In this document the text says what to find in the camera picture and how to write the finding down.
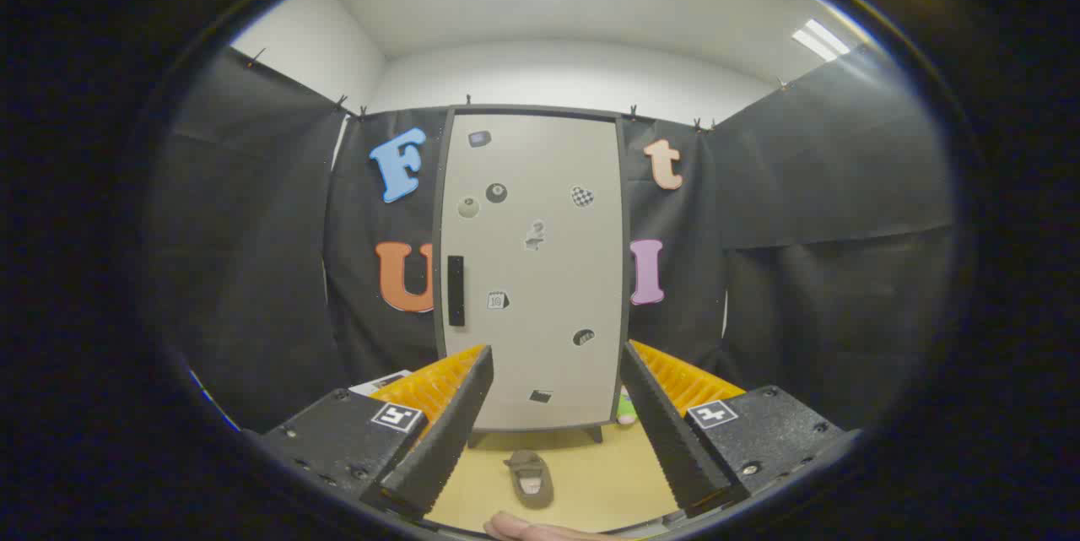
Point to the small ceiling light panel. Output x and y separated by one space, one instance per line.
820 39

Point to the brown fuzzy shoe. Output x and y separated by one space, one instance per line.
540 490

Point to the black backdrop cloth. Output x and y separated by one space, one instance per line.
801 186

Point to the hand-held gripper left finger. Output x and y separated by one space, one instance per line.
447 440

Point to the grey shoe cabinet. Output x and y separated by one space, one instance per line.
438 186

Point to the pink and green plush toy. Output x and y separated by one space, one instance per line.
626 413

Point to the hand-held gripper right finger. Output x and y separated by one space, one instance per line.
666 440

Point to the white cover book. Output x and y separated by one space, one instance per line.
380 381

